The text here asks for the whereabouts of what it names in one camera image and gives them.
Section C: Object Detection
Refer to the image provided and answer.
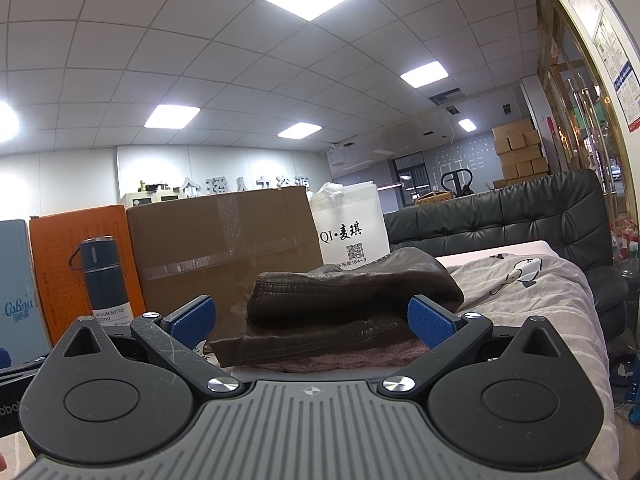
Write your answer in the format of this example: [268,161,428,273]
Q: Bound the grey printed bed sheet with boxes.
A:
[230,242,620,479]

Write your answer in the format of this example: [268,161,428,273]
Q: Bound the dark brown folded garment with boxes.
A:
[209,247,464,367]

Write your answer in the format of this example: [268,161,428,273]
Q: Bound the light blue flat box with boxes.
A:
[0,219,51,368]

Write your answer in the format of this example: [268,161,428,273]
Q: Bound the white printed shopping bag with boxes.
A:
[308,181,390,270]

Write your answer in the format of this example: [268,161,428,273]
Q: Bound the stacked cardboard boxes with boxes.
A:
[492,118,550,188]

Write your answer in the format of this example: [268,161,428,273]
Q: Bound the orange flat box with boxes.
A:
[28,205,145,344]

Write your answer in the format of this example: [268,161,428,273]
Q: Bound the large brown cardboard box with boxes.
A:
[124,185,324,319]

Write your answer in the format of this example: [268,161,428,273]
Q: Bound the black leather sofa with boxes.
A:
[384,169,628,341]

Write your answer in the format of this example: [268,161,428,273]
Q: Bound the black pallet jack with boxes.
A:
[440,168,474,198]

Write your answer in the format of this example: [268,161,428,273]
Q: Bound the dark blue vacuum bottle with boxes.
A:
[68,236,134,327]

